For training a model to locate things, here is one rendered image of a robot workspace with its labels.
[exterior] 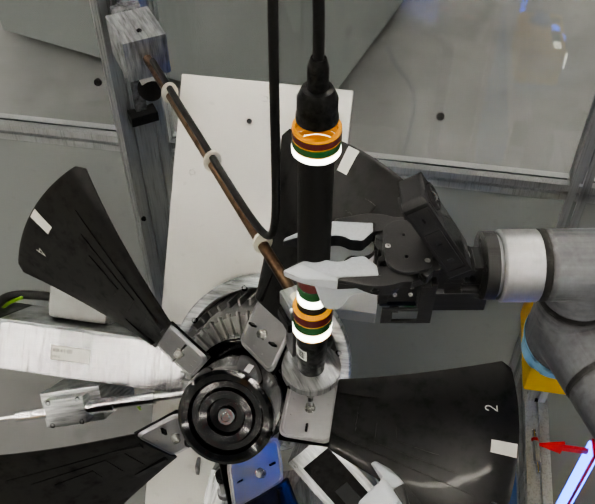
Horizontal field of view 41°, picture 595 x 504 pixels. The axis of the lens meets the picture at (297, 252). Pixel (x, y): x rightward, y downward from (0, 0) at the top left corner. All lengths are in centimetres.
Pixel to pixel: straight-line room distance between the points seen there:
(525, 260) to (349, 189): 25
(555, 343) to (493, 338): 113
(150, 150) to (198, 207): 34
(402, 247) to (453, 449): 32
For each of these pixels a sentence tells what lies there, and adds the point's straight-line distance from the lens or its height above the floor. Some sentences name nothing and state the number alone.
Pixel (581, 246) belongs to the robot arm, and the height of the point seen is 149.
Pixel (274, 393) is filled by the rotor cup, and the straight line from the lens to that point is 99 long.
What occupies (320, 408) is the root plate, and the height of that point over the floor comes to 119.
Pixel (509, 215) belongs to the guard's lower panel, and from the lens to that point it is 172.
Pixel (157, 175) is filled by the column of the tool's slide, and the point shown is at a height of 102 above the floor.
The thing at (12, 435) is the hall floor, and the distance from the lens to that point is 252.
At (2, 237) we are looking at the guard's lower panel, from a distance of 212.
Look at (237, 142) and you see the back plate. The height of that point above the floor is 129.
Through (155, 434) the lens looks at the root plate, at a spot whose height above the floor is 115.
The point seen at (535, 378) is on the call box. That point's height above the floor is 102.
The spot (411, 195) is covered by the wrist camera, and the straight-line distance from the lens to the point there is 74.
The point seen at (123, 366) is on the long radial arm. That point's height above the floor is 111.
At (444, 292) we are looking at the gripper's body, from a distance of 84.
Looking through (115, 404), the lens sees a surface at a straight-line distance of 116.
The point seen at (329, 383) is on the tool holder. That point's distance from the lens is 93.
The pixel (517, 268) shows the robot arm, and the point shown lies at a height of 148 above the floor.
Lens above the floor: 206
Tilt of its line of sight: 47 degrees down
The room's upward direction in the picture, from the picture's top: straight up
